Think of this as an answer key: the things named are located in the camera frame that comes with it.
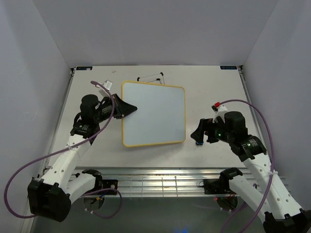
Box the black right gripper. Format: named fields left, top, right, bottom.
left=190, top=116, right=233, bottom=143

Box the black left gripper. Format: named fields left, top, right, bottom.
left=94, top=94, right=138, bottom=124

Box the yellow framed whiteboard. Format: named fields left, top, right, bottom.
left=121, top=81, right=186, bottom=148

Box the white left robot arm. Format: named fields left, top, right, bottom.
left=27, top=94, right=138, bottom=222

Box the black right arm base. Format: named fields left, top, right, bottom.
left=198, top=179, right=233, bottom=195

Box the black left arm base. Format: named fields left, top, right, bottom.
left=98, top=180, right=118, bottom=196

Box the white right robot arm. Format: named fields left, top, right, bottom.
left=191, top=111, right=311, bottom=233

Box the blue label sticker left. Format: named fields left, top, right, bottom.
left=76, top=66, right=93, bottom=71

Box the black wire whiteboard stand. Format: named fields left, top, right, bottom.
left=137, top=72, right=165, bottom=85

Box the aluminium table frame rail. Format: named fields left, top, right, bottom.
left=49, top=66, right=262, bottom=198

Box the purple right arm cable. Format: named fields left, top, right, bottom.
left=220, top=99, right=276, bottom=233

